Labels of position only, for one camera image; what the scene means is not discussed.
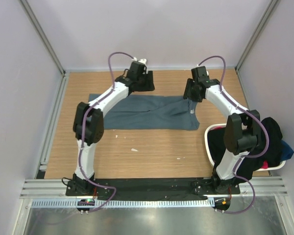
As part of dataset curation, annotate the pink garment in basket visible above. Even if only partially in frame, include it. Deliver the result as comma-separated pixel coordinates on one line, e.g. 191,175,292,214
261,161,269,169

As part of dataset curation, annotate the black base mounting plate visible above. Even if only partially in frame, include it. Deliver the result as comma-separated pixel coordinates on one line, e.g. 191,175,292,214
67,178,240,200

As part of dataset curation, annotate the white slotted cable duct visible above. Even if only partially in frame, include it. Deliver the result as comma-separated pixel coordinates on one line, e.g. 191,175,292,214
31,198,215,209

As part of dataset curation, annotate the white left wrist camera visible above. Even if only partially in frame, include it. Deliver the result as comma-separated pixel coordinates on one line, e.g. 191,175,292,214
131,57,147,65

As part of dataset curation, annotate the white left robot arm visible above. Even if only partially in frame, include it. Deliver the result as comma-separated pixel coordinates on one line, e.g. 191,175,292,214
66,59,155,196

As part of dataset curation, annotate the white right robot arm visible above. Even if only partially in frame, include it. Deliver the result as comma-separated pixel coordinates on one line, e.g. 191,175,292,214
183,66,261,194

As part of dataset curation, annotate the white laundry basket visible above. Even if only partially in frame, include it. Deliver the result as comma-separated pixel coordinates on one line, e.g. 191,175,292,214
204,120,286,172

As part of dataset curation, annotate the aluminium front frame rail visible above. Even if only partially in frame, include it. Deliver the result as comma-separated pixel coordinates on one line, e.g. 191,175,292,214
20,176,287,201

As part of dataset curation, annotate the aluminium right frame rail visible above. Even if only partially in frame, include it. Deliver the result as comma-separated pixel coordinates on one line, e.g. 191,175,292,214
235,0,280,74

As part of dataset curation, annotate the blue garment in basket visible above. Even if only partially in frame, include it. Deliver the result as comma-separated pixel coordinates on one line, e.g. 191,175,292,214
281,140,294,161

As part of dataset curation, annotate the black t-shirt in basket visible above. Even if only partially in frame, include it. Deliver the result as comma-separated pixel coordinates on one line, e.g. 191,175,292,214
208,117,284,186

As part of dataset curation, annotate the teal blue t-shirt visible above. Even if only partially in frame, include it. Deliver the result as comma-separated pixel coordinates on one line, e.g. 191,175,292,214
88,93,200,132

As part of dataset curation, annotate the aluminium left frame rail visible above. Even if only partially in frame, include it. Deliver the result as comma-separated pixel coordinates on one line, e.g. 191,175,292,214
18,0,66,77

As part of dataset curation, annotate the aluminium frame rail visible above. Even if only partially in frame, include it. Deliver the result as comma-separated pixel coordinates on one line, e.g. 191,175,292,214
20,176,287,201
235,0,280,74
18,0,66,77

